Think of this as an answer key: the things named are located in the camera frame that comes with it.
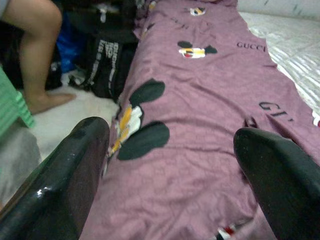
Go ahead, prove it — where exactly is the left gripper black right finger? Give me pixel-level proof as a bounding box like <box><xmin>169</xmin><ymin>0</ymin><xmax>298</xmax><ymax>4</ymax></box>
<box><xmin>233</xmin><ymin>127</ymin><xmax>320</xmax><ymax>240</ymax></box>

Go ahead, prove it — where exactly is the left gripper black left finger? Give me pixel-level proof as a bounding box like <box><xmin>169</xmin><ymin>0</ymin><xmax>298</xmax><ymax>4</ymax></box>
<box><xmin>0</xmin><ymin>116</ymin><xmax>111</xmax><ymax>240</ymax></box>

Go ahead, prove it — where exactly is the grey cloth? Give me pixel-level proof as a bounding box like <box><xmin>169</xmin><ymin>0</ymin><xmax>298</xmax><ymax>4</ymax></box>
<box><xmin>0</xmin><ymin>129</ymin><xmax>42</xmax><ymax>206</ymax></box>

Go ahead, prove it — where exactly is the white fluffy rug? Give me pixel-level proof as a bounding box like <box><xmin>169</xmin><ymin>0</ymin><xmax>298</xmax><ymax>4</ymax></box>
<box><xmin>32</xmin><ymin>84</ymin><xmax>121</xmax><ymax>161</ymax></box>

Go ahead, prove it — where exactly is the green ribbed plastic stool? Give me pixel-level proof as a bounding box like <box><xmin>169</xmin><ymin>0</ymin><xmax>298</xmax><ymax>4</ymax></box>
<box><xmin>0</xmin><ymin>67</ymin><xmax>35</xmax><ymax>137</ymax></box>

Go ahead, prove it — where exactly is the purple cartoon mouse blanket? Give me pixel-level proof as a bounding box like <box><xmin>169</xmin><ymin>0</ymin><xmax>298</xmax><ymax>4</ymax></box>
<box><xmin>79</xmin><ymin>0</ymin><xmax>320</xmax><ymax>240</ymax></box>

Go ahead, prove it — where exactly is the grey quilted mattress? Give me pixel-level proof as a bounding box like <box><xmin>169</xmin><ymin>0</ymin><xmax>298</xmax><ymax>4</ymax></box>
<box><xmin>237</xmin><ymin>9</ymin><xmax>320</xmax><ymax>118</ymax></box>

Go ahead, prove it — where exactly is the black white lettered bag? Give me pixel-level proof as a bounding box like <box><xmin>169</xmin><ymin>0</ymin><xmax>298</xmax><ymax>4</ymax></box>
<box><xmin>82</xmin><ymin>37</ymin><xmax>138</xmax><ymax>101</ymax></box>

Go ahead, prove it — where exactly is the person's bare leg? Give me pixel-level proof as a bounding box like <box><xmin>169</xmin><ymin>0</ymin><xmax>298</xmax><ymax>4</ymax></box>
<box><xmin>0</xmin><ymin>0</ymin><xmax>77</xmax><ymax>115</ymax></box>

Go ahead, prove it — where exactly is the blue plastic bag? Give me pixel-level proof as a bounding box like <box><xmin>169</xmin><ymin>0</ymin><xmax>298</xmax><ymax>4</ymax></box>
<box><xmin>56</xmin><ymin>12</ymin><xmax>85</xmax><ymax>73</ymax></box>

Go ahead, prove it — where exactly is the black white printed garment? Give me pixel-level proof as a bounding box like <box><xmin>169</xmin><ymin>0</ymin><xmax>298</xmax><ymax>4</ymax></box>
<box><xmin>62</xmin><ymin>0</ymin><xmax>141</xmax><ymax>43</ymax></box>

